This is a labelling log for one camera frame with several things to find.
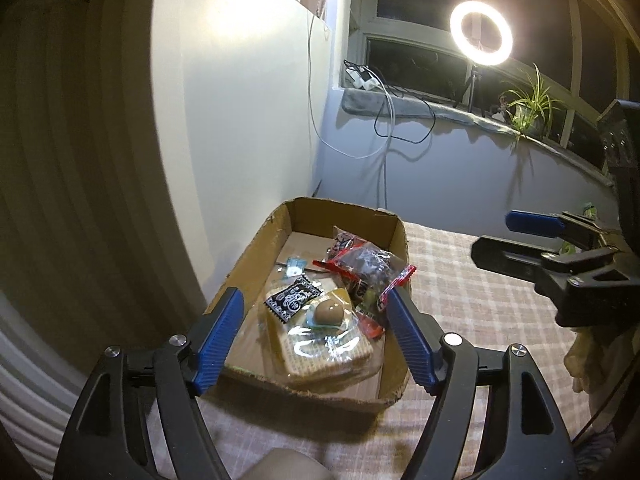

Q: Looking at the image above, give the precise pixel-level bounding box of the small silver blue candy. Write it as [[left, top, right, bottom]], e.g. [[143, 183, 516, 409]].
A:
[[285, 257, 307, 278]]

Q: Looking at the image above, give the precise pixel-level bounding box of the black yellow snack packet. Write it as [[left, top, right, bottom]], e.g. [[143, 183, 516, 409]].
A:
[[264, 275, 322, 323]]

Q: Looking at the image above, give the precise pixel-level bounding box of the brown cardboard box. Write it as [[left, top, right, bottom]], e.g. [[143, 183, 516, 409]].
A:
[[221, 197, 416, 413]]

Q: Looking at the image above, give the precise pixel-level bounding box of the ring light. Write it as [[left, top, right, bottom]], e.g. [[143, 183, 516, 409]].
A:
[[449, 0, 514, 113]]

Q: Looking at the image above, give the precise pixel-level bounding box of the chocolate ball pink wrapper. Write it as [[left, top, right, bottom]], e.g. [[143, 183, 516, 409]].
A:
[[303, 297, 358, 339]]

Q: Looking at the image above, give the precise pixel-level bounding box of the black cable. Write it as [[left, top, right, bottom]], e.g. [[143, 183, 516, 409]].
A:
[[342, 58, 437, 146]]

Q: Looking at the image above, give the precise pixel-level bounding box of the white power strip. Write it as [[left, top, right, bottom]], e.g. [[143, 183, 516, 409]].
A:
[[345, 65, 381, 91]]

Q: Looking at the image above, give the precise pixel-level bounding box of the red clear date packet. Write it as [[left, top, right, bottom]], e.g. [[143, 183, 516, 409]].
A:
[[323, 226, 367, 262]]

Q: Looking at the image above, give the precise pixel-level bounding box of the clear walnut snack packet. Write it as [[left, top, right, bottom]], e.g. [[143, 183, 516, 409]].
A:
[[312, 241, 416, 312]]

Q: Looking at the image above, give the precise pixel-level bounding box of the white cable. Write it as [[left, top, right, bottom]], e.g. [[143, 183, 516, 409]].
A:
[[307, 8, 396, 212]]

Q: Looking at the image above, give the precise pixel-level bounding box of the grey windowsill cloth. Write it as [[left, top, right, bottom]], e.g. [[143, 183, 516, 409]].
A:
[[341, 88, 614, 188]]

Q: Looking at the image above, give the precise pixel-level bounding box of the plaid tablecloth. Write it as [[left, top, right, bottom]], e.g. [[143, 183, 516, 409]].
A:
[[144, 219, 616, 480]]

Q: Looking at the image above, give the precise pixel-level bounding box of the green bag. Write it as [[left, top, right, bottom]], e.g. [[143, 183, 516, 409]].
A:
[[560, 211, 599, 255]]

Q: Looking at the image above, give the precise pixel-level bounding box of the cracker pack in box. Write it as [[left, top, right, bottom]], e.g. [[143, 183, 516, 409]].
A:
[[265, 287, 374, 385]]

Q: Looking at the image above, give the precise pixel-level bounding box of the potted spider plant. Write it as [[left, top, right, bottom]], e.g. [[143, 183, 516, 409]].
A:
[[499, 64, 565, 139]]

